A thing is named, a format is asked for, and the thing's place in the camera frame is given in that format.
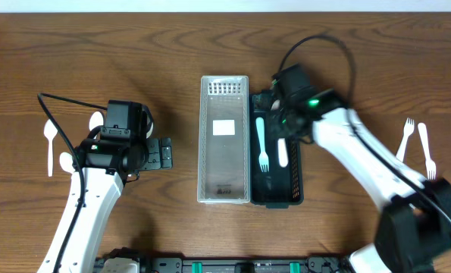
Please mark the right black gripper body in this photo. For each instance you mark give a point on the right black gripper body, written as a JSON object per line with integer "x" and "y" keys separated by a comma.
{"x": 281, "y": 124}

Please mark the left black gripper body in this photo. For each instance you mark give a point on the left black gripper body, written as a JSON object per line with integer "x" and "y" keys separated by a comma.
{"x": 161, "y": 153}

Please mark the white plastic spoon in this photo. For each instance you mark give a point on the white plastic spoon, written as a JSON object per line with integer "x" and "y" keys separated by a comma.
{"x": 50, "y": 132}
{"x": 66, "y": 162}
{"x": 96, "y": 119}
{"x": 149, "y": 131}
{"x": 281, "y": 143}

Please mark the white plastic fork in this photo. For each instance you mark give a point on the white plastic fork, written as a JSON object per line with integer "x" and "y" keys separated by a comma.
{"x": 408, "y": 130}
{"x": 263, "y": 159}
{"x": 431, "y": 167}

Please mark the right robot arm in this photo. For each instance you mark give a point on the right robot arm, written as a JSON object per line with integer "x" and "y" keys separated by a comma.
{"x": 415, "y": 222}

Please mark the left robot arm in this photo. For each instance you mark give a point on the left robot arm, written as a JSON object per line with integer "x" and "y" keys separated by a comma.
{"x": 94, "y": 190}

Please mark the black plastic basket tray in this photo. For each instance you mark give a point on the black plastic basket tray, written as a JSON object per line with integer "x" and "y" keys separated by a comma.
{"x": 281, "y": 187}

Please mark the clear plastic basket tray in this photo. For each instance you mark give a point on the clear plastic basket tray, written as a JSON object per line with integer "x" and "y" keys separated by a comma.
{"x": 223, "y": 171}

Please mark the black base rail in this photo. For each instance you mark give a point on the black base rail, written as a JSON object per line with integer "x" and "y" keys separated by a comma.
{"x": 130, "y": 260}

